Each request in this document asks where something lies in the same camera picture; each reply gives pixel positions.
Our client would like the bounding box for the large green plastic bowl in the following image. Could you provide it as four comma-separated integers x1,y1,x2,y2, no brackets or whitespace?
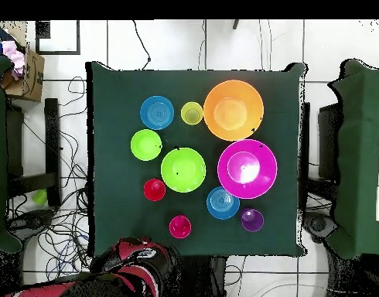
160,147,207,193

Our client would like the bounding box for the red plastic cup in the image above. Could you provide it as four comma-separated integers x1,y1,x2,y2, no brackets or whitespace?
142,178,167,203

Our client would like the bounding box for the small green plastic bowl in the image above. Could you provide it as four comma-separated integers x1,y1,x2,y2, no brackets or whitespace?
129,128,163,162

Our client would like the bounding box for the blue plastic bowl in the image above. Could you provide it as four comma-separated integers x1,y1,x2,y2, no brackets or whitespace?
139,94,176,131
206,186,241,220

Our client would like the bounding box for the yellow plastic cup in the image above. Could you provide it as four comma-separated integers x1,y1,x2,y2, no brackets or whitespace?
180,101,204,126

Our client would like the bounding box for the large pink plastic bowl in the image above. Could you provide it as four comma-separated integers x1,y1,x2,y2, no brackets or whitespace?
217,138,278,200

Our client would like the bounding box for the crimson pink plastic cup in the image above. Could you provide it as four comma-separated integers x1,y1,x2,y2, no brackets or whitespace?
168,214,193,240

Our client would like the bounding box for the orange plastic bowl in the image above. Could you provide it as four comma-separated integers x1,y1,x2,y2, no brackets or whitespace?
203,79,265,142

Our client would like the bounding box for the dark green table cloth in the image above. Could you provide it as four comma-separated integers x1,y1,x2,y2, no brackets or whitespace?
85,60,308,258

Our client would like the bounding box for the purple plastic cup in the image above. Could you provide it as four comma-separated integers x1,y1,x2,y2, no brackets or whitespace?
241,207,265,233

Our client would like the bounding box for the black metal stand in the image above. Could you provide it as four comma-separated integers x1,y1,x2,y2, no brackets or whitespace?
5,97,62,207

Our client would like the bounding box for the black box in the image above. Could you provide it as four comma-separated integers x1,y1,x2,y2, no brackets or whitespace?
318,103,343,180

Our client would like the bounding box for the grey black base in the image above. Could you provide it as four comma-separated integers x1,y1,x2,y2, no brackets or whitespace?
303,213,337,243

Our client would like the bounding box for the green cup on floor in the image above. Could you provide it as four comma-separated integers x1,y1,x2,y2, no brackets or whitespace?
32,189,48,206

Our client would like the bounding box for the black base with knob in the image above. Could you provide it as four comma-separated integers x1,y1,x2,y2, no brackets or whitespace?
6,209,56,237

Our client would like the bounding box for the brown cardboard box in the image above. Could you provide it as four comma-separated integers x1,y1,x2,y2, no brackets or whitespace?
0,43,46,103

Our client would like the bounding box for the pink cloth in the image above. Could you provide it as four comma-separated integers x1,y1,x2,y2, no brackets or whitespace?
1,40,26,80

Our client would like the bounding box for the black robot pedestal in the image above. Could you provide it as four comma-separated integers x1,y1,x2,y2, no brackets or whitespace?
176,255,228,297

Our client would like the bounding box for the tangle of floor cables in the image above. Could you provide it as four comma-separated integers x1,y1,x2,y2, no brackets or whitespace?
6,76,96,282

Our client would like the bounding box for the black floor cable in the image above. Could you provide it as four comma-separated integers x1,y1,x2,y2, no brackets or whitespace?
132,20,152,71

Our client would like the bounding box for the black square frame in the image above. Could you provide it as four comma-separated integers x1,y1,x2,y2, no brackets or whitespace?
35,20,81,56

